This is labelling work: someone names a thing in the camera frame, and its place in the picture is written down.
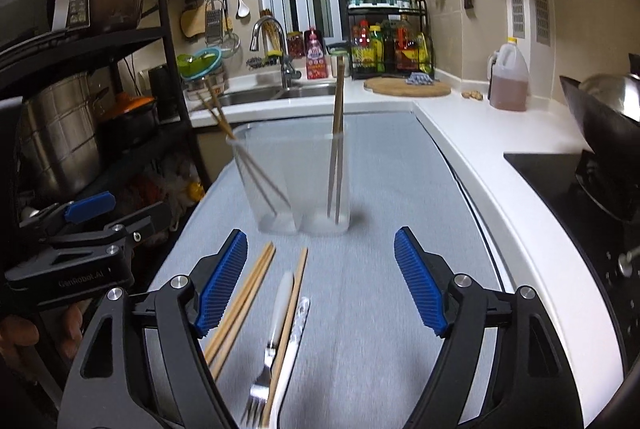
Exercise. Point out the clear plastic two-compartment container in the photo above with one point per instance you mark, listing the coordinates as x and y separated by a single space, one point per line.
295 179

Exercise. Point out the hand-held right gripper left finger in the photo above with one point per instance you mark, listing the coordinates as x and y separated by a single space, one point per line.
220 284

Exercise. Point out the black rack of condiment bottles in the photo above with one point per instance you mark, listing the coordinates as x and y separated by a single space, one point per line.
390 44

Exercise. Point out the hanging wooden board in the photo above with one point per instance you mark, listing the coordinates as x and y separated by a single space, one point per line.
192 24

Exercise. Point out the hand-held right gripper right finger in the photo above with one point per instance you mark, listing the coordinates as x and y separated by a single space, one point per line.
420 284

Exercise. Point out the black wok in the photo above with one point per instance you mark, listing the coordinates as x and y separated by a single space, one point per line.
600 124

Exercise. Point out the plastic jug of oil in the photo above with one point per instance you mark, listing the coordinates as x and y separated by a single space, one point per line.
509 84

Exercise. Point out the wide wall vent grille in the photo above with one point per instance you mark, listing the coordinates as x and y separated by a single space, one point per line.
542 4

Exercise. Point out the grey table cloth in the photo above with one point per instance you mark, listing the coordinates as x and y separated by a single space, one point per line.
375 189

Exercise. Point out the dark mixing bowl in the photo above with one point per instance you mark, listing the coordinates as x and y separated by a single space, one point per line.
117 6

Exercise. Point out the yellow plastic item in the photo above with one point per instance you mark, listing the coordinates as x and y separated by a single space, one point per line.
195 192

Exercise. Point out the chrome kitchen faucet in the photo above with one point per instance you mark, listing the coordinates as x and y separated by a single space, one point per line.
260 29

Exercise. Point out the large stainless steel pot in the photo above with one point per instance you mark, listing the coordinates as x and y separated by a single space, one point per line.
60 139

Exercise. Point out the white jar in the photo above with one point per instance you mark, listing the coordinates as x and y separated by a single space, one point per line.
336 66

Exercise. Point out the red dish soap bottle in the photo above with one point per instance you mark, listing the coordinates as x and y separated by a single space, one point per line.
316 59

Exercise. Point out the black pot with orange lid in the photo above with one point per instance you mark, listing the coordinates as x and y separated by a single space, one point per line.
130 119

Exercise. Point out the person's left hand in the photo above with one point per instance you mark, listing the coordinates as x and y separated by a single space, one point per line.
72 329

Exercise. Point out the red jar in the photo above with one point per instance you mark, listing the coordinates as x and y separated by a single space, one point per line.
295 44

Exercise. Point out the hanging mesh strainer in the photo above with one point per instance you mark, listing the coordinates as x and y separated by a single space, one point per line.
231 46

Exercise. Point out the black metal shelf rack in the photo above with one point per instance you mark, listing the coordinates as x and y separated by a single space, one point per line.
165 59

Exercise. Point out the green plastic basin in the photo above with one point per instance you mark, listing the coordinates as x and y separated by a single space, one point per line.
200 64

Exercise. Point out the black gas stove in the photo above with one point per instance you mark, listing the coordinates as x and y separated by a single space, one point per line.
560 199

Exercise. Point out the round wooden cutting board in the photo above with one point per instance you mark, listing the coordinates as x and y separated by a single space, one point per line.
400 89

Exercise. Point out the metal box grater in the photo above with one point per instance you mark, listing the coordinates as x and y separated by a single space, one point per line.
214 24

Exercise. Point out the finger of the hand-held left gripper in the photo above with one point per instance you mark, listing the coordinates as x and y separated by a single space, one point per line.
127 233
90 205

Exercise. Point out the black canister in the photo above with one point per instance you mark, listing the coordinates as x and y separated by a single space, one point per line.
162 94

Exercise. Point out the stainless steel sink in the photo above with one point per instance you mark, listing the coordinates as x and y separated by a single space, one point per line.
250 96

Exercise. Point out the ginger pieces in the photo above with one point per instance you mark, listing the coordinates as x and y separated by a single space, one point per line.
472 95

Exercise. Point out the white hanging ladle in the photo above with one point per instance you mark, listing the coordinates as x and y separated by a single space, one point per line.
243 9

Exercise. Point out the blue knitted cloth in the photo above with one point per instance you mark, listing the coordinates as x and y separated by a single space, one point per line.
420 79

